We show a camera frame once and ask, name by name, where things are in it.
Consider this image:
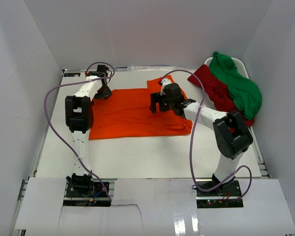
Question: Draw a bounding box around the red t shirt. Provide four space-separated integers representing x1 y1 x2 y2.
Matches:
194 64 243 116

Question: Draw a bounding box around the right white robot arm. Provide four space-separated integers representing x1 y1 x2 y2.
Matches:
150 79 253 196

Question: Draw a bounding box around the white paper sheet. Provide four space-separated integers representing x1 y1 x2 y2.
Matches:
115 65 176 71

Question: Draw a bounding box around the green t shirt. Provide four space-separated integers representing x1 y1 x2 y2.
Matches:
209 51 262 120

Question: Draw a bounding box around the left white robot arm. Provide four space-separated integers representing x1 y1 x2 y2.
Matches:
65 64 112 196

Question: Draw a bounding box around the orange t shirt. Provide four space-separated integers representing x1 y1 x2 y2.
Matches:
89 78 192 140

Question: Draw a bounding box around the white perforated laundry basket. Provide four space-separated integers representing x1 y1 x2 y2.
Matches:
204 57 249 79

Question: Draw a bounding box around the black label sticker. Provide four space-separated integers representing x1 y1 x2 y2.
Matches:
63 72 81 77

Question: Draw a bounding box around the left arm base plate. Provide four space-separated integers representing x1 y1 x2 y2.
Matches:
63 181 111 207

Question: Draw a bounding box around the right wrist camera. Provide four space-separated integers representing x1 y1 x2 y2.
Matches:
160 77 172 95

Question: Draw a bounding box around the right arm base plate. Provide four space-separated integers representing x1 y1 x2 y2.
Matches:
192 180 244 209

